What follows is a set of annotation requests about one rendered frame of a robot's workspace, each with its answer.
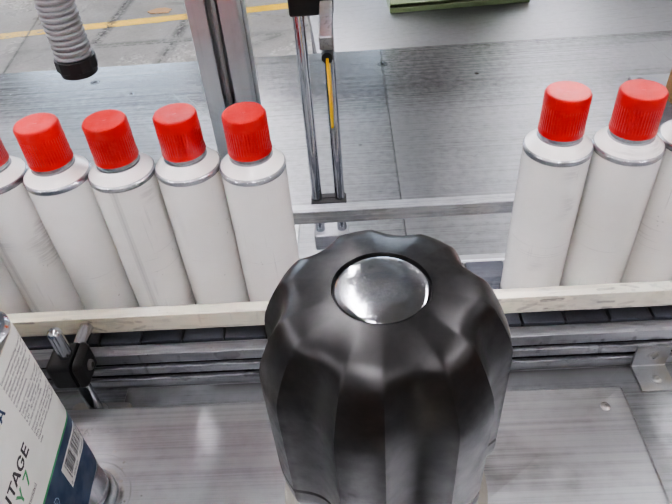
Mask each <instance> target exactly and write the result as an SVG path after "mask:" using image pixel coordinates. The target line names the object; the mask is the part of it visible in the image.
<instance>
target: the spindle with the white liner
mask: <svg viewBox="0 0 672 504"><path fill-rule="evenodd" d="M264 322H265V330H266V335H267V339H268V342H267V345H266V347H265V350H264V352H263V355H262V358H261V362H260V367H259V377H260V383H261V387H262V392H263V396H264V400H265V404H266V408H267V412H268V416H269V421H270V425H271V429H272V433H273V437H274V441H275V445H276V450H277V454H278V458H279V462H280V466H281V470H282V473H283V476H284V478H285V480H286V483H285V504H488V491H487V483H486V478H485V473H484V466H485V461H486V457H487V456H488V455H489V454H490V453H491V452H492V451H493V449H494V447H495V443H496V438H497V433H498V428H499V423H500V418H501V413H502V408H503V403H504V398H505V393H506V388H507V383H508V378H509V373H510V368H511V363H512V355H513V349H512V341H511V334H510V329H509V325H508V322H507V319H506V317H505V314H504V311H503V309H502V306H501V304H500V302H499V300H498V298H497V296H496V294H495V293H494V291H493V289H492V288H491V286H490V285H489V284H488V282H487V281H485V280H484V279H483V278H481V277H479V276H477V275H476V274H474V273H473V272H471V271H470V270H468V269H467V268H466V267H464V266H463V265H462V262H461V260H460V257H459V255H458V253H457V252H456V250H455V249H454V248H453V247H451V246H450V245H448V244H446V243H444V242H442V241H440V240H438V239H435V238H433V237H430V236H427V235H424V234H416V235H403V236H400V235H390V234H385V233H382V232H378V231H375V230H372V229H370V230H362V231H356V232H352V233H347V234H344V235H341V236H339V237H338V238H337V239H336V240H335V241H334V242H333V243H332V244H331V245H329V246H328V247H327V248H325V249H324V250H322V251H320V252H318V253H316V254H314V255H311V256H308V257H305V258H302V259H299V260H297V261H296V262H295V263H294V264H293V265H292V266H291V267H290V268H289V269H288V271H287V272H286V273H285V274H284V276H283V277H282V279H281V281H280V282H279V284H278V285H277V287H276V289H275V291H274V293H273V294H272V296H271V299H270V301H269V303H268V305H267V308H266V312H265V319H264Z"/></svg>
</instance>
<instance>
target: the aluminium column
mask: <svg viewBox="0 0 672 504"><path fill-rule="evenodd" d="M215 2H216V7H217V13H218V18H219V24H220V30H221V35H222V41H223V47H224V52H225V58H226V64H227V69H228V75H229V81H230V87H231V92H232V98H233V104H236V103H240V102H255V103H259V104H261V99H260V92H259V86H258V80H257V74H256V67H255V61H254V55H253V49H252V42H251V36H250V30H249V24H248V17H247V11H246V5H245V0H215ZM184 4H185V8H186V13H187V17H188V21H189V26H190V30H191V35H192V39H193V44H194V48H195V53H196V57H197V61H198V66H199V70H200V75H201V79H202V84H203V88H204V93H205V97H206V102H207V106H208V110H209V115H210V119H211V124H212V128H213V133H214V137H215V142H216V146H217V150H218V153H219V155H220V158H221V161H222V160H223V158H224V157H225V156H226V155H227V154H228V150H227V143H226V138H225V133H224V129H223V124H222V119H221V115H222V113H223V111H224V110H225V109H226V108H227V107H229V105H228V99H227V93H226V88H225V82H224V77H223V71H222V66H221V60H220V55H219V49H218V44H217V38H216V33H215V27H214V22H213V16H212V11H211V6H210V1H209V0H184Z"/></svg>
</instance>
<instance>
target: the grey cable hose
mask: <svg viewBox="0 0 672 504"><path fill-rule="evenodd" d="M32 1H33V3H34V7H35V9H36V10H37V14H38V15H39V20H40V21H41V24H42V26H43V27H44V28H43V30H44V32H45V33H46V37H47V39H48V43H49V44H50V48H51V49H52V53H53V55H54V65H55V67H56V70H57V72H58V73H60V74H61V77H62V78H63V79H65V80H70V81H77V80H83V79H86V78H89V77H91V76H93V75H94V74H95V73H96V72H97V71H98V59H97V56H96V53H95V51H94V50H93V49H92V48H91V47H90V43H89V42H88V41H89V40H88V37H87V34H86V31H85V28H84V26H83V22H82V20H81V16H80V14H79V10H78V8H77V5H76V3H75V0H32Z"/></svg>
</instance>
